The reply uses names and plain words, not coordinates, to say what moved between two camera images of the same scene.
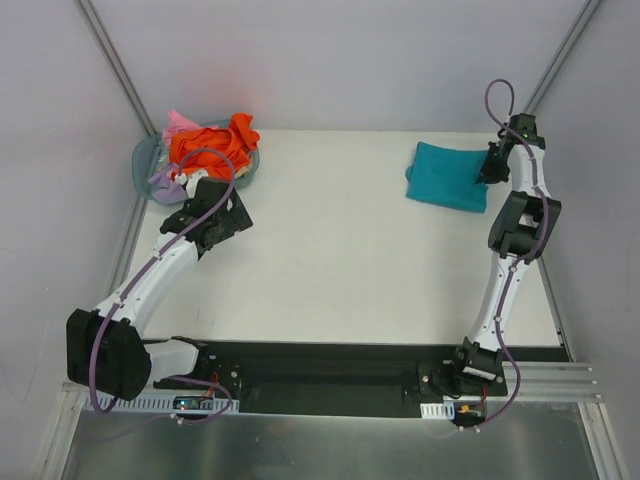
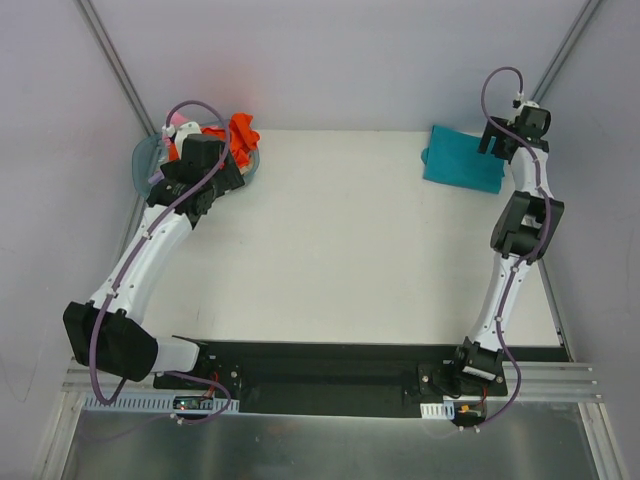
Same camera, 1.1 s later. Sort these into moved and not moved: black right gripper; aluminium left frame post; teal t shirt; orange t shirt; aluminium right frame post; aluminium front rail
Moved: black right gripper; teal t shirt
Not moved: aluminium right frame post; aluminium left frame post; orange t shirt; aluminium front rail
